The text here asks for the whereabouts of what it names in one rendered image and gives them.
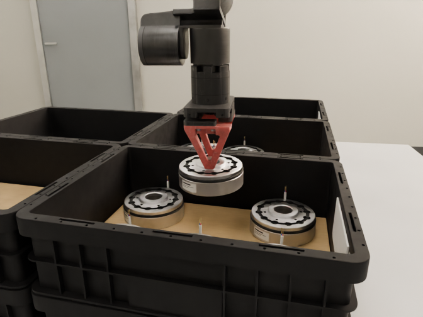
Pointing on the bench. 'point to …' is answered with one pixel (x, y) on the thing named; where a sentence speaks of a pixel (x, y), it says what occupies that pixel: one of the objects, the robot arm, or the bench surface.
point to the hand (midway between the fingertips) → (211, 158)
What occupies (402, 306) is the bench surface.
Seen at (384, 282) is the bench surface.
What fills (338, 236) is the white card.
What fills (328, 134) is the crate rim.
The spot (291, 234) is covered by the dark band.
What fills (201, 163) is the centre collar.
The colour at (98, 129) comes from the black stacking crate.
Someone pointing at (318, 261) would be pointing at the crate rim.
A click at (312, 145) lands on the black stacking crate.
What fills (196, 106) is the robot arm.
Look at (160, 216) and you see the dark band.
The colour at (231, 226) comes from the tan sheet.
